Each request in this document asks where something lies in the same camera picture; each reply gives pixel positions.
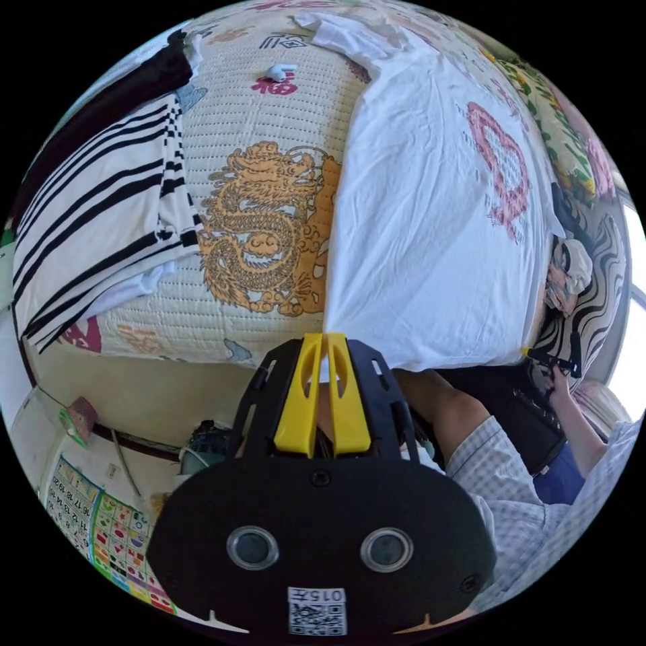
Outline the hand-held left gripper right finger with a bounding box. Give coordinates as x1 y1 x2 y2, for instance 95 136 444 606
327 332 370 458

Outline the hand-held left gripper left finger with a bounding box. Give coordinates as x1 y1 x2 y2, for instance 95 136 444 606
274 332 324 459

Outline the white t-shirt with pink print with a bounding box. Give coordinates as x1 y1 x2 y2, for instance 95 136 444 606
292 11 567 373

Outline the person's left forearm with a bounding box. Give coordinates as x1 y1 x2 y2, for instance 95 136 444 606
393 369 493 468

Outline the person's right forearm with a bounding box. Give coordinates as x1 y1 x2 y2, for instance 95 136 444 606
548 396 609 478

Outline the person's right hand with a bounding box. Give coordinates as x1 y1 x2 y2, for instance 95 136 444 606
542 364 574 407

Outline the crumpled white and grey cloth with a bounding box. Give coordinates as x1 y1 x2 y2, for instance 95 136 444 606
546 237 594 318

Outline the black and white swirl cushion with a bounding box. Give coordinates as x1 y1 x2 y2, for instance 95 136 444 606
534 182 631 387

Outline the person's body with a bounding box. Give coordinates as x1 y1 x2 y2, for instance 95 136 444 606
443 411 645 618

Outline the floral green and yellow pillow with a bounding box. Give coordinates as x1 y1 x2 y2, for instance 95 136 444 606
479 45 614 208

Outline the bed with dragon printed mat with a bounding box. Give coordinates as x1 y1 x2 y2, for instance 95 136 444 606
15 0 624 365

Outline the pile of clothes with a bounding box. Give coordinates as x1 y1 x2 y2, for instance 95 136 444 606
11 29 204 355

